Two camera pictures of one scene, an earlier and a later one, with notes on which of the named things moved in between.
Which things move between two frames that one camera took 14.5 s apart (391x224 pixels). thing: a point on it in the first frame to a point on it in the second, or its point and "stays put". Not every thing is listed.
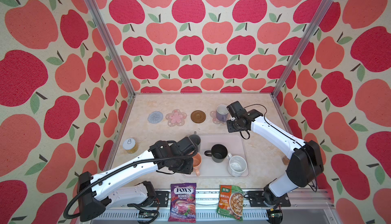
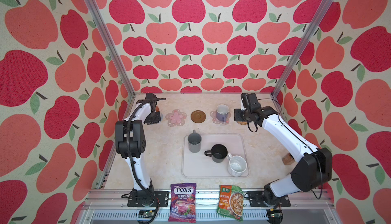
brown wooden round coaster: (198, 116) stays put
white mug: (237, 164) stays put
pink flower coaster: (176, 118) stays put
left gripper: (189, 170) to (157, 120)
